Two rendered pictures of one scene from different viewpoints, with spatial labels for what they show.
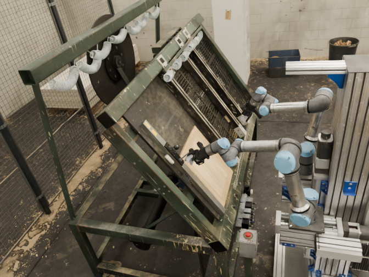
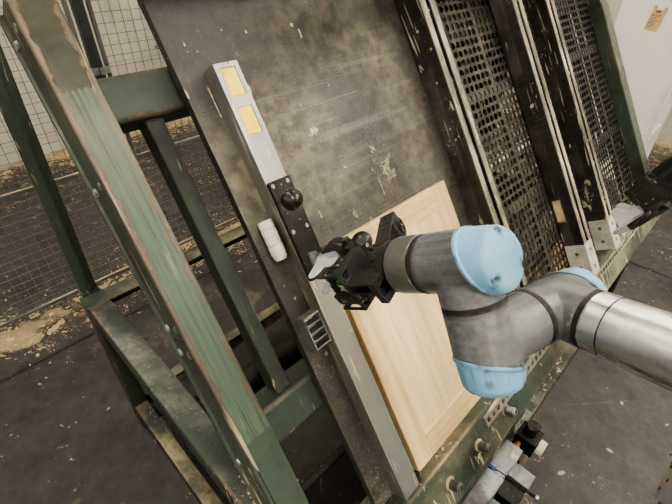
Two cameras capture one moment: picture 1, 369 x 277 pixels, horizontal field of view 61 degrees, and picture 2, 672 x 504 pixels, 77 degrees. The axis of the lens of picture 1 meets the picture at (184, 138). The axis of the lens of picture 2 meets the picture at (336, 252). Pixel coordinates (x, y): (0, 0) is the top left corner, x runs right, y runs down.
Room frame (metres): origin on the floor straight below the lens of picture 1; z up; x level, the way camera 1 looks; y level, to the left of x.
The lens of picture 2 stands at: (1.22, -0.23, 1.87)
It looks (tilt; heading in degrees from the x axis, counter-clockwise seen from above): 36 degrees down; 23
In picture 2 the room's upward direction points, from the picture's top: straight up
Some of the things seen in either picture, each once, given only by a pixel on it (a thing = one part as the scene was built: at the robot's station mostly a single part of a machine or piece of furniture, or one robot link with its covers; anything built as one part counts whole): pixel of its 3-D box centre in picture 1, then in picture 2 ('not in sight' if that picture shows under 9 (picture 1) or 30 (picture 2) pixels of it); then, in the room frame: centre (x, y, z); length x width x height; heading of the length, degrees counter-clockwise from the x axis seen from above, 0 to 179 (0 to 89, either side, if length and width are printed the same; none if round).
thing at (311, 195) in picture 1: (307, 199); not in sight; (1.39, -0.73, 1.20); 0.13 x 0.12 x 0.14; 142
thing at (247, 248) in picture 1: (248, 243); not in sight; (1.40, -0.33, 0.84); 0.12 x 0.12 x 0.18; 68
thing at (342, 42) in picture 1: (341, 57); not in sight; (5.48, -3.17, 0.33); 0.52 x 0.51 x 0.65; 159
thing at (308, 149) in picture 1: (306, 152); not in sight; (1.86, -0.92, 1.20); 0.13 x 0.12 x 0.14; 145
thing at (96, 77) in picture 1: (116, 61); not in sight; (2.75, 0.49, 1.85); 0.80 x 0.06 x 0.80; 158
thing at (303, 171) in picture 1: (305, 164); not in sight; (1.86, -0.91, 1.09); 0.15 x 0.15 x 0.10
